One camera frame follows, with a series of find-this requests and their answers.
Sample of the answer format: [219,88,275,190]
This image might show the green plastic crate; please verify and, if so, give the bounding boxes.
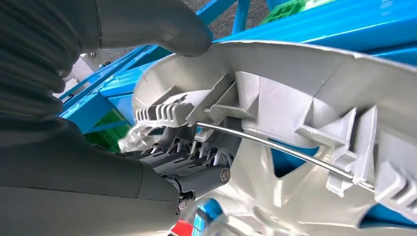
[84,109,131,154]
[260,0,327,25]

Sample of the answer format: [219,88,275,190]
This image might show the blue metal shelf rack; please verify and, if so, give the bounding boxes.
[59,0,417,229]

